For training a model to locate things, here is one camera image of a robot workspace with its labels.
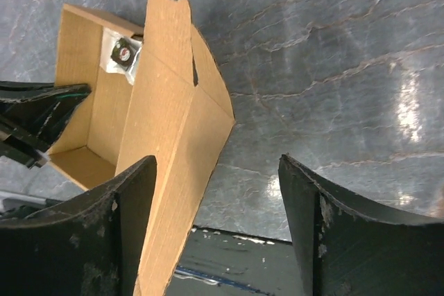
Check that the brown cardboard box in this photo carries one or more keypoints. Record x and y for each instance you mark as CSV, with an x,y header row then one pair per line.
x,y
178,110

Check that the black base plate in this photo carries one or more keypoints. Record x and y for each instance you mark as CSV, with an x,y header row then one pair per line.
x,y
218,262

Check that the small white packet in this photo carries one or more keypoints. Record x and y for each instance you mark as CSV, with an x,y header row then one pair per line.
x,y
120,54

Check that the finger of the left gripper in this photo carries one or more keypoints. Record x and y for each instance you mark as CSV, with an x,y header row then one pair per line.
x,y
24,147
38,113

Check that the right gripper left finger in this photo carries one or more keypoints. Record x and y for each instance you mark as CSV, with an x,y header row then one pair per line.
x,y
88,245

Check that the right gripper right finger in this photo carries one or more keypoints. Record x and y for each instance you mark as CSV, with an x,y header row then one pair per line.
x,y
347,244

